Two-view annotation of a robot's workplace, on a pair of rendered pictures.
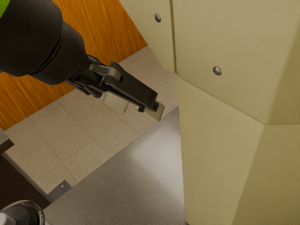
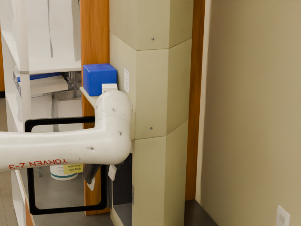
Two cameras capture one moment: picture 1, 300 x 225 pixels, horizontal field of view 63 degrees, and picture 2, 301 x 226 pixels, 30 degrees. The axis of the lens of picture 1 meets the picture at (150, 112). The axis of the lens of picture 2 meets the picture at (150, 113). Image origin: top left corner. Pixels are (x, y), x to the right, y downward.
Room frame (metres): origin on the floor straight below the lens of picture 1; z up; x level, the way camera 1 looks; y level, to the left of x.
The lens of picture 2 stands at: (-0.26, 1.62, 2.11)
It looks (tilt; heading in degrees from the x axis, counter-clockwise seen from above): 19 degrees down; 285
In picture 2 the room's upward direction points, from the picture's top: 1 degrees clockwise
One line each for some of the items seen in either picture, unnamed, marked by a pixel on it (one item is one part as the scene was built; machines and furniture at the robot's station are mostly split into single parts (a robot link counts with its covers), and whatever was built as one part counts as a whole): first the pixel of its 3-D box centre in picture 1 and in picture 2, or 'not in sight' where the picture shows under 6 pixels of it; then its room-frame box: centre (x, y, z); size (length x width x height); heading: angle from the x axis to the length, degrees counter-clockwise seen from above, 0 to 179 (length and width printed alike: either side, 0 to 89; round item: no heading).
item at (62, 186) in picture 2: not in sight; (67, 166); (0.55, -0.22, 1.19); 0.30 x 0.01 x 0.40; 26
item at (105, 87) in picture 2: not in sight; (109, 94); (0.33, -0.09, 1.54); 0.05 x 0.05 x 0.06; 22
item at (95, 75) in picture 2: not in sight; (99, 79); (0.40, -0.21, 1.55); 0.10 x 0.10 x 0.09; 34
